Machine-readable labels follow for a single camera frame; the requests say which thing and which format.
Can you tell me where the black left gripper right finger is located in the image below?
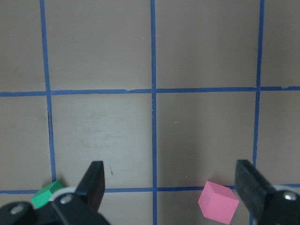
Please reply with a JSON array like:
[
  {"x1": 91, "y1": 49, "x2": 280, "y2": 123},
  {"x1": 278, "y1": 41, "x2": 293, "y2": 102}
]
[{"x1": 234, "y1": 159, "x2": 276, "y2": 222}]

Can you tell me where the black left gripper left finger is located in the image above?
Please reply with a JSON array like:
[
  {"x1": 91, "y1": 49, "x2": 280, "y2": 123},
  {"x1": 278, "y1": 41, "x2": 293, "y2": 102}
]
[{"x1": 75, "y1": 161, "x2": 105, "y2": 213}]

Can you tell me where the pink cube centre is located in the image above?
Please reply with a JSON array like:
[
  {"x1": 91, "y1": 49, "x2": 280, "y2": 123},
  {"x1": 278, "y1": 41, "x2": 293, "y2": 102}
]
[{"x1": 198, "y1": 180, "x2": 240, "y2": 225}]

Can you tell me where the green cube far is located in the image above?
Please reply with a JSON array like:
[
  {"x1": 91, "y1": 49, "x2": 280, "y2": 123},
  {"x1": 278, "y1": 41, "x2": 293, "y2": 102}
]
[{"x1": 31, "y1": 180, "x2": 63, "y2": 209}]

